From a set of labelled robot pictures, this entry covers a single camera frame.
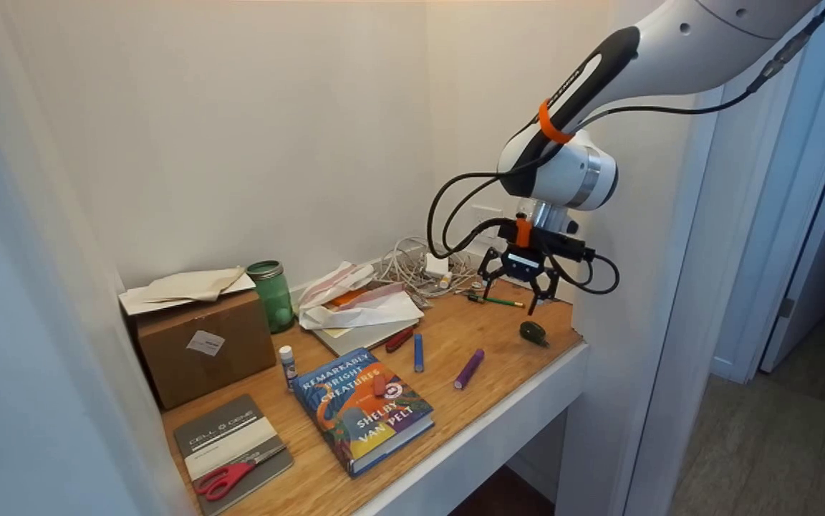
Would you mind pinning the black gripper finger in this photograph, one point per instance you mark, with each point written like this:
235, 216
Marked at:
491, 271
546, 284

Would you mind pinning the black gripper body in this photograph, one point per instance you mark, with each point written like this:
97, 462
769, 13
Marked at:
527, 244

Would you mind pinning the purple marker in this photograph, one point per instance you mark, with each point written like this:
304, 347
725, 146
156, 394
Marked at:
468, 371

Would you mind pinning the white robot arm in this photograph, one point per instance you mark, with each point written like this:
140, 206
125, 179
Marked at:
677, 50

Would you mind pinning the blue marker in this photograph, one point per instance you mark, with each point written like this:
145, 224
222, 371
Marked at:
415, 354

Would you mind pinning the red marker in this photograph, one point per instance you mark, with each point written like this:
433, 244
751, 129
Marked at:
400, 340

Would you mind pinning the green pencil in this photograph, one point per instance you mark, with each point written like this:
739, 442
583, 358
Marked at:
488, 298

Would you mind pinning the green tape dispenser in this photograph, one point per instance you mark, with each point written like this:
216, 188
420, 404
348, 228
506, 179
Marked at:
534, 334

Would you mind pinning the stack of envelopes and papers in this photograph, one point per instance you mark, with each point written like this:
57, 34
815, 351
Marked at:
348, 308

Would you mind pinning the colourful hardcover book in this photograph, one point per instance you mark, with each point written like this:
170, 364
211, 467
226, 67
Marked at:
361, 409

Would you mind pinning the white glue stick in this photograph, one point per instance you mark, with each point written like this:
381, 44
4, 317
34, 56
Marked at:
288, 364

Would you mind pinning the white door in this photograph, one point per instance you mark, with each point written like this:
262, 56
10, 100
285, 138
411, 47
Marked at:
779, 281

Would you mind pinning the grey striped notebook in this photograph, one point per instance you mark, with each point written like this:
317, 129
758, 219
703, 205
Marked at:
225, 436

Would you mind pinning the brown cardboard box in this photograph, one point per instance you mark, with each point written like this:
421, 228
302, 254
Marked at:
201, 347

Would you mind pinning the pile of papers on box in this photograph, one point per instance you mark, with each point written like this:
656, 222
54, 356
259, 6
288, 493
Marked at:
183, 288

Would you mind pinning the red scissors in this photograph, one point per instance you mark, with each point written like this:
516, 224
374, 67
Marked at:
229, 476

